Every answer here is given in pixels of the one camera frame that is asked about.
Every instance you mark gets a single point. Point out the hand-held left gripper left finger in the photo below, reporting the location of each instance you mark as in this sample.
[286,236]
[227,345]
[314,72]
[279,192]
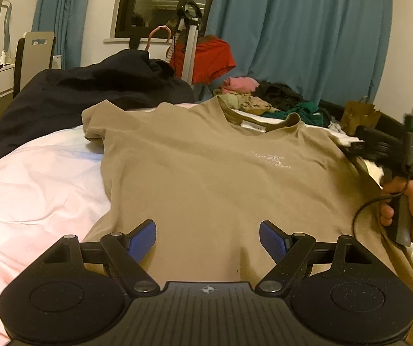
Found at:
[143,238]

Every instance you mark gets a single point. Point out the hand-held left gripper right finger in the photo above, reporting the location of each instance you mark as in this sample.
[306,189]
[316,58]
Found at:
[273,239]

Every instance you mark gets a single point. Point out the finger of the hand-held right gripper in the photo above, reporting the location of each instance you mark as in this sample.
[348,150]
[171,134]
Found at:
[376,135]
[365,150]

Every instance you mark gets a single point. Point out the tan printed t-shirt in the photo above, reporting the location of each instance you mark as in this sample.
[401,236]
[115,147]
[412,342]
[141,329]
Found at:
[206,173]

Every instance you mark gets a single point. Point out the black clothes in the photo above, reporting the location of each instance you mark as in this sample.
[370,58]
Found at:
[278,95]

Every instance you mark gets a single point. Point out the beige clothes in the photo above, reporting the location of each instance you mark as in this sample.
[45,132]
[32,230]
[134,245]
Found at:
[253,104]

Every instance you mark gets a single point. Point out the pink clothes hanger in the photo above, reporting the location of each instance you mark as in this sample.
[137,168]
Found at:
[150,36]

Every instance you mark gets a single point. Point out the brown paper bag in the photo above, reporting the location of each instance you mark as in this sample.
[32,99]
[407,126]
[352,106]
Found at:
[361,115]

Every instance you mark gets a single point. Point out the white patterned cloth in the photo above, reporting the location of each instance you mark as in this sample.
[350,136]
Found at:
[340,131]

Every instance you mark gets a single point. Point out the green garment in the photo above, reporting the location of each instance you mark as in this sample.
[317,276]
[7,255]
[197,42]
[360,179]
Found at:
[309,110]

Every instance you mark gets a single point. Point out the white pink bed sheet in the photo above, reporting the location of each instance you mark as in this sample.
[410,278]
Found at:
[40,187]

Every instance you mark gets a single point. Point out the wide blue curtain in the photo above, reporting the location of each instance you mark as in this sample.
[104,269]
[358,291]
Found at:
[300,25]

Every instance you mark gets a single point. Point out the pink garment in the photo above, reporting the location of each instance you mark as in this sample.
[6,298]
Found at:
[242,83]

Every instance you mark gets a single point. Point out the dark navy garment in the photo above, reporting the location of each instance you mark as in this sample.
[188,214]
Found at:
[84,86]

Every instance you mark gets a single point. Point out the red shirt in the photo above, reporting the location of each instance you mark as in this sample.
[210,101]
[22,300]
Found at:
[210,57]

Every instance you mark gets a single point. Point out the garment steamer stand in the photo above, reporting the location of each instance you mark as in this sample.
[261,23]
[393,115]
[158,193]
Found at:
[188,50]

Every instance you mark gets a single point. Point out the small black object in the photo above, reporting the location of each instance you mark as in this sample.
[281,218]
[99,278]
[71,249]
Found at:
[133,41]

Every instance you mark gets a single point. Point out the white backed chair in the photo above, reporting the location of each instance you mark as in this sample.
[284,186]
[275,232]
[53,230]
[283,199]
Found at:
[35,54]

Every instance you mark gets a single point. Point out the dark framed window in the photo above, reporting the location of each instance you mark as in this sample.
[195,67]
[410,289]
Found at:
[156,3]

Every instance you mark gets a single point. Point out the narrow blue curtain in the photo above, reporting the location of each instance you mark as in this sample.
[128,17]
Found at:
[62,14]

